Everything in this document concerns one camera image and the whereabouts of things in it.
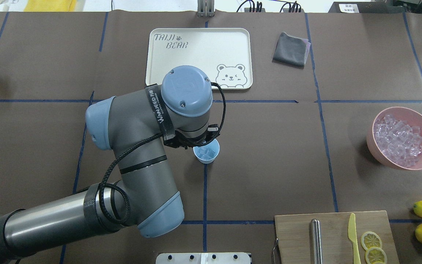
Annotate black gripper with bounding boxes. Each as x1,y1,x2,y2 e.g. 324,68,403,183
163,130,215,149

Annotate light blue plastic cup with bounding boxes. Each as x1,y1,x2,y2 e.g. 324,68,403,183
193,139,221,164

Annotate clear ice cube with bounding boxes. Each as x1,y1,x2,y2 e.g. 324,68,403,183
198,146,215,160

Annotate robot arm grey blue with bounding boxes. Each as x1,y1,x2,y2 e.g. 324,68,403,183
0,65,222,264

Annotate pile of clear ice cubes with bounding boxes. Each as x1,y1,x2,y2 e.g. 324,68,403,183
373,114,422,168

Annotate cream bear tray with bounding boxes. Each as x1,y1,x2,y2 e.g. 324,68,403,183
145,28,253,90

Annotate grey folded cloth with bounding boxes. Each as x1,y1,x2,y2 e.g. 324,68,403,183
273,32,311,67

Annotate bamboo cutting board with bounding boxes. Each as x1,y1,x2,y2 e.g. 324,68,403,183
274,210,400,264

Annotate steel muddler black tip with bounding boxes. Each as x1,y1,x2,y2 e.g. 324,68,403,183
310,219,323,264

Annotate yellow cloth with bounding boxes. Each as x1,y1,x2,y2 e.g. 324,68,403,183
23,0,77,12

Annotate yellow plastic knife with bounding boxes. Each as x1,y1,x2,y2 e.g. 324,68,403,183
347,213,361,264

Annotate pink bowl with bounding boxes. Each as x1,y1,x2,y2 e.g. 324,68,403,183
366,106,422,171

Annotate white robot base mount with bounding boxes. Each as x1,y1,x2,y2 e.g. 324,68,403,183
155,252,252,264

